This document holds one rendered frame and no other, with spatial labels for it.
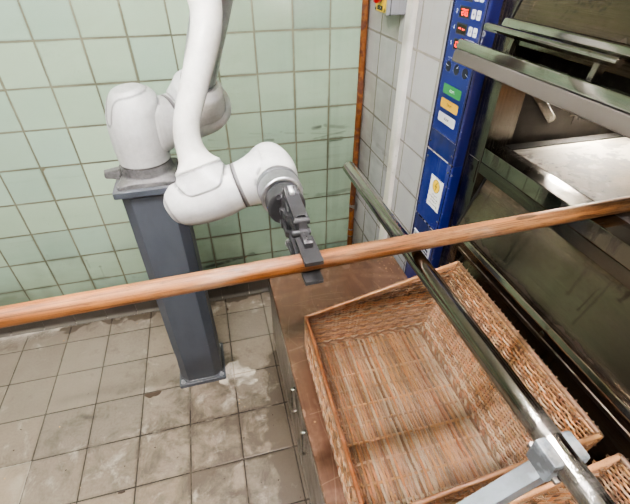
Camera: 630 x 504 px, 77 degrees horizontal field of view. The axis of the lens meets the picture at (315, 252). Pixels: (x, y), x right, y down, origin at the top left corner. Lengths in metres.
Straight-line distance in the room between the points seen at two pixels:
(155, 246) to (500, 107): 1.11
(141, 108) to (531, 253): 1.08
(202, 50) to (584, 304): 0.91
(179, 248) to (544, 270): 1.10
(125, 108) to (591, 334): 1.24
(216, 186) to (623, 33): 0.75
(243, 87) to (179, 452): 1.49
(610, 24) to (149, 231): 1.26
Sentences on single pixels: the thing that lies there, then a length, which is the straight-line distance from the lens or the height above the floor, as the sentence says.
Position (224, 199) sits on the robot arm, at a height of 1.17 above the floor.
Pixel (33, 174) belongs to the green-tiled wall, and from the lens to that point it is 2.03.
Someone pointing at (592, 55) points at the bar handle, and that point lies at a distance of 0.79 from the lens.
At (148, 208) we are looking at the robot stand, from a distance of 1.38.
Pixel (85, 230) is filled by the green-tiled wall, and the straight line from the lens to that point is 2.13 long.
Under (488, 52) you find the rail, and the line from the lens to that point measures 0.90.
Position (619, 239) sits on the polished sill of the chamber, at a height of 1.18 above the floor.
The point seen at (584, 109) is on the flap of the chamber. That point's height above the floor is 1.41.
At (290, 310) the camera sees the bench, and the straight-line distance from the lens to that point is 1.41.
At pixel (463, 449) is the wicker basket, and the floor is 0.59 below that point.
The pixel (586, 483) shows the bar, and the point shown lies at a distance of 0.53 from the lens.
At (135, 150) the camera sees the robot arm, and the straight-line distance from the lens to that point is 1.30.
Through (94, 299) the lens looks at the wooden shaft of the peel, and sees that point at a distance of 0.64.
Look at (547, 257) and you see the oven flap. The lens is 1.03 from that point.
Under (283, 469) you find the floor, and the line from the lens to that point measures 1.74.
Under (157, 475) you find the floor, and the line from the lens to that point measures 1.83.
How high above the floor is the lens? 1.59
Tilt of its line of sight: 38 degrees down
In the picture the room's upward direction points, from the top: straight up
